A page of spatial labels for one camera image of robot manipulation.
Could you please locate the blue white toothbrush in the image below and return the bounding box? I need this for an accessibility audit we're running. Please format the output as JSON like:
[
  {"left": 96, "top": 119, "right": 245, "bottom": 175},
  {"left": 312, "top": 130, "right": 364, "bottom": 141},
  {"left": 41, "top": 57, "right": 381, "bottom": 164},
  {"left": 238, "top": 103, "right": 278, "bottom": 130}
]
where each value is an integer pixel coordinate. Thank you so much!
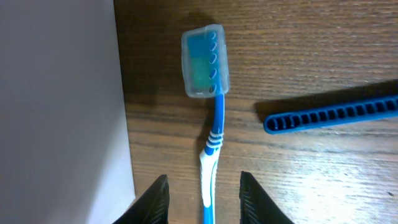
[{"left": 181, "top": 24, "right": 229, "bottom": 224}]

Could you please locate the blue disposable razor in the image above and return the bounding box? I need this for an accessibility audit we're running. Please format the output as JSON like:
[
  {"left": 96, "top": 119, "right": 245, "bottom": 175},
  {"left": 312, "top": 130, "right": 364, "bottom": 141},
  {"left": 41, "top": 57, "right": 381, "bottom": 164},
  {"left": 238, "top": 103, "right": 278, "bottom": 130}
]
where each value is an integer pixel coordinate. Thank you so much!
[{"left": 264, "top": 95, "right": 397, "bottom": 134}]

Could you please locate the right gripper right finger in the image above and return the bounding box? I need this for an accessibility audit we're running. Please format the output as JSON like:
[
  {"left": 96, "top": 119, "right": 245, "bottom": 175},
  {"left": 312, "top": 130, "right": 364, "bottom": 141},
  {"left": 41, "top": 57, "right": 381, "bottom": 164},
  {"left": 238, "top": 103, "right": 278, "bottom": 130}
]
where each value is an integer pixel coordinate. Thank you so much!
[{"left": 239, "top": 171, "right": 293, "bottom": 224}]

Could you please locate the white cardboard box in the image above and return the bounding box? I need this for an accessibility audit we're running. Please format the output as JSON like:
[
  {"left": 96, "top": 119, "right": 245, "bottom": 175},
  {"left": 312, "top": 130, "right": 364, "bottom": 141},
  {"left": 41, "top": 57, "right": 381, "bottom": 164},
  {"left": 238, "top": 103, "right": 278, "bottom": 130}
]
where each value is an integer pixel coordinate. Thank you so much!
[{"left": 1, "top": 0, "right": 136, "bottom": 223}]

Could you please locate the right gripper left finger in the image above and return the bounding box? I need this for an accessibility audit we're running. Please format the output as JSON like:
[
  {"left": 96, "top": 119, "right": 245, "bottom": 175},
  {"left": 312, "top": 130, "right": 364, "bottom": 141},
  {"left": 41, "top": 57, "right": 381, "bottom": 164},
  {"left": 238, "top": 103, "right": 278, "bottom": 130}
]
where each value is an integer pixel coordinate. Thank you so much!
[{"left": 114, "top": 174, "right": 170, "bottom": 224}]

